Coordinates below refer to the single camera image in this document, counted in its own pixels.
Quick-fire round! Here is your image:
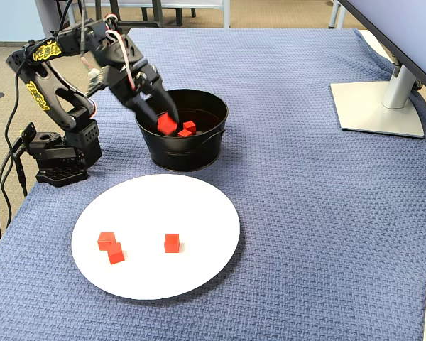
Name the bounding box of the blue woven table cloth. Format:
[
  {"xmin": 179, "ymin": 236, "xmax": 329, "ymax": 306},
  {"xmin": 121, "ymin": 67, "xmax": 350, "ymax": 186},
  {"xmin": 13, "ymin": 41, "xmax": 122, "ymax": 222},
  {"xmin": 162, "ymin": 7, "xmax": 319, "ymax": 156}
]
[{"xmin": 0, "ymin": 27, "xmax": 426, "ymax": 341}]

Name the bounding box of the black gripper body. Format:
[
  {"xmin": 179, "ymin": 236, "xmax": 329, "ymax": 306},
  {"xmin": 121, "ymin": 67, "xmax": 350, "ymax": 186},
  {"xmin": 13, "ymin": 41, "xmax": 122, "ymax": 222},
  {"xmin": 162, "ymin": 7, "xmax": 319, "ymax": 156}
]
[{"xmin": 105, "ymin": 58, "xmax": 163, "ymax": 108}]

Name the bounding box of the white round plate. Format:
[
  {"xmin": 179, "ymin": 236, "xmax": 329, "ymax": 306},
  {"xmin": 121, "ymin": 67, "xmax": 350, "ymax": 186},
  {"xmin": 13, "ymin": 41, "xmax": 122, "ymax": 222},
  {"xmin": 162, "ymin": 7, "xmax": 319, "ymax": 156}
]
[{"xmin": 70, "ymin": 173, "xmax": 241, "ymax": 301}]

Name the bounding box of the black metal bucket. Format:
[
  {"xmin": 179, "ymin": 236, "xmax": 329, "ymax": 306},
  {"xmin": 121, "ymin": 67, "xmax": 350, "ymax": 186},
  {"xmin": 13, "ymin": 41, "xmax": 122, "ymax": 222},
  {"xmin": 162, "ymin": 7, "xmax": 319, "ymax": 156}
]
[{"xmin": 134, "ymin": 88, "xmax": 229, "ymax": 173}]

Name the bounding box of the light grey furniture leg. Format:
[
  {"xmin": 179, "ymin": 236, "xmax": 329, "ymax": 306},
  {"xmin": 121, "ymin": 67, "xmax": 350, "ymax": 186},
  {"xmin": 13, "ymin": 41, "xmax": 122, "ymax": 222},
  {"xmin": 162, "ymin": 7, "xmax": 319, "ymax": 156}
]
[{"xmin": 328, "ymin": 0, "xmax": 348, "ymax": 29}]

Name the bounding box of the computer monitor with silver stand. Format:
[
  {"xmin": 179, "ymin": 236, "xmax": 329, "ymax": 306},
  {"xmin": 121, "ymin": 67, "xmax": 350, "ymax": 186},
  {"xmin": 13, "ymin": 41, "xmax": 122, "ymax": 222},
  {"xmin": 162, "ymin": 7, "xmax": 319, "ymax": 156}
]
[{"xmin": 330, "ymin": 0, "xmax": 426, "ymax": 139}]

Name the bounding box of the red cube with black mark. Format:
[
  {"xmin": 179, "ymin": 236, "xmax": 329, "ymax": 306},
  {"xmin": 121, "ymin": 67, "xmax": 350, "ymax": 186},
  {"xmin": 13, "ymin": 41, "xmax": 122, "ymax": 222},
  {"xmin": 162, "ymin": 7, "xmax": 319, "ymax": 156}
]
[{"xmin": 156, "ymin": 112, "xmax": 179, "ymax": 136}]

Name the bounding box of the red white servo wire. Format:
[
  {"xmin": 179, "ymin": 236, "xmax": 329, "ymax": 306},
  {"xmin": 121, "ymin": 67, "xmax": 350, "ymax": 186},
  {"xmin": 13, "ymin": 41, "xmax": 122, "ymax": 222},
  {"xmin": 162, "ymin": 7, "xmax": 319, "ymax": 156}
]
[{"xmin": 104, "ymin": 13, "xmax": 138, "ymax": 90}]

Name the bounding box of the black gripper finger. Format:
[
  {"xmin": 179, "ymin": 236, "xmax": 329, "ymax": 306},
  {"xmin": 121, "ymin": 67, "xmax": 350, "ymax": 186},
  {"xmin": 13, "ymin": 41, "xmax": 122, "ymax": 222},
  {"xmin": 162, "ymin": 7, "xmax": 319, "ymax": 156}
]
[
  {"xmin": 126, "ymin": 94, "xmax": 161, "ymax": 136},
  {"xmin": 150, "ymin": 79, "xmax": 181, "ymax": 126}
]

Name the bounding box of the grey-blue table frame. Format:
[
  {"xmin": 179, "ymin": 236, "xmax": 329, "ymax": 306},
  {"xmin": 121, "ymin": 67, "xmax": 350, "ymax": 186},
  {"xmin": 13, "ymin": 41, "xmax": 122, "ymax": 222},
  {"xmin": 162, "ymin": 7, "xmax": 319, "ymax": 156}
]
[{"xmin": 159, "ymin": 0, "xmax": 231, "ymax": 29}]

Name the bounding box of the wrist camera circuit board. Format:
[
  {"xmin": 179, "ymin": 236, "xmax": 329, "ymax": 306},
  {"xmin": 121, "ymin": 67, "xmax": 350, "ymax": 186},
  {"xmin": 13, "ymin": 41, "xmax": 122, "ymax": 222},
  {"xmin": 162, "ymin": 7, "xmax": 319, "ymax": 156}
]
[{"xmin": 84, "ymin": 65, "xmax": 106, "ymax": 96}]

